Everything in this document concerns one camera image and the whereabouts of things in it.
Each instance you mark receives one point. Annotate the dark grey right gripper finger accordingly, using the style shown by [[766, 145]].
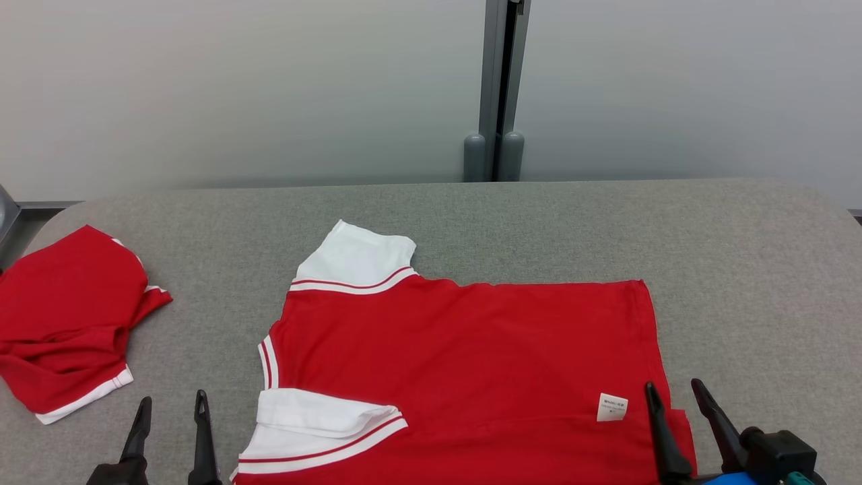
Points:
[[720, 424], [667, 444]]

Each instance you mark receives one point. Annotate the blue banded right gripper body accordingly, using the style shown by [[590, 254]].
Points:
[[734, 479]]

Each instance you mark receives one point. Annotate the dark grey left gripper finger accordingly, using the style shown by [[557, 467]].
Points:
[[138, 431], [204, 438]]

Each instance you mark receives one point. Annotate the red shorts with white hem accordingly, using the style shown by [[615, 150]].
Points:
[[67, 310]]

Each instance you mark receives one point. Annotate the red jersey with white sleeves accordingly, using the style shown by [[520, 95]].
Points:
[[471, 364]]

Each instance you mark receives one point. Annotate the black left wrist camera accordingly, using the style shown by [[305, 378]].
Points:
[[118, 475]]

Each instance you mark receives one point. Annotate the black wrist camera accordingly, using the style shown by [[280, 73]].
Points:
[[118, 475], [778, 455]]

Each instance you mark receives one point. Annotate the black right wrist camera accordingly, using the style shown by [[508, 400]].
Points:
[[778, 455]]

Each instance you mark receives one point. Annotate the teal right camera connector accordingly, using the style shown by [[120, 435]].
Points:
[[805, 479]]

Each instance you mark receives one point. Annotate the grey partition end post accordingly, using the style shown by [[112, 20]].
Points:
[[7, 212]]

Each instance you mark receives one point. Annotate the grey post pair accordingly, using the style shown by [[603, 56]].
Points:
[[486, 81]]

